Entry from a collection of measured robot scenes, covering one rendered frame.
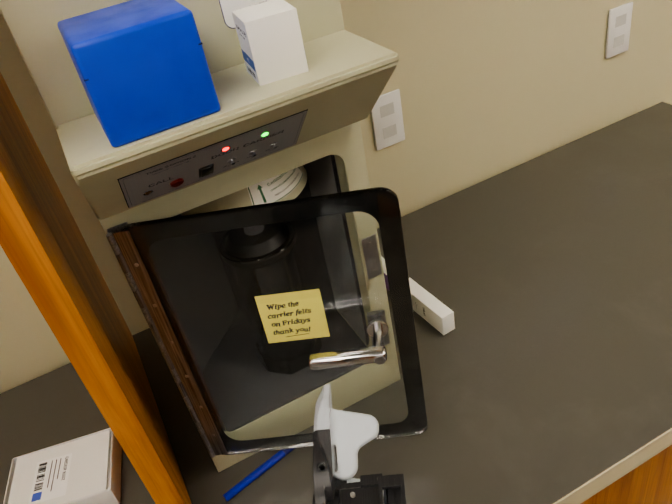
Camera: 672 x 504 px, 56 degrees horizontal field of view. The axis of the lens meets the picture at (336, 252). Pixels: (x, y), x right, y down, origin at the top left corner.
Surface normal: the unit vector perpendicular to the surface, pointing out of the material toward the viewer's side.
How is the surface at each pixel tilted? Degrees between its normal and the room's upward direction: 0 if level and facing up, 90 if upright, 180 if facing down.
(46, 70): 90
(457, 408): 0
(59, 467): 0
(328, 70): 0
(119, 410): 90
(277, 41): 90
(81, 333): 90
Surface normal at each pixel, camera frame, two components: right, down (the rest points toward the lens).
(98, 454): -0.17, -0.79
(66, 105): 0.45, 0.47
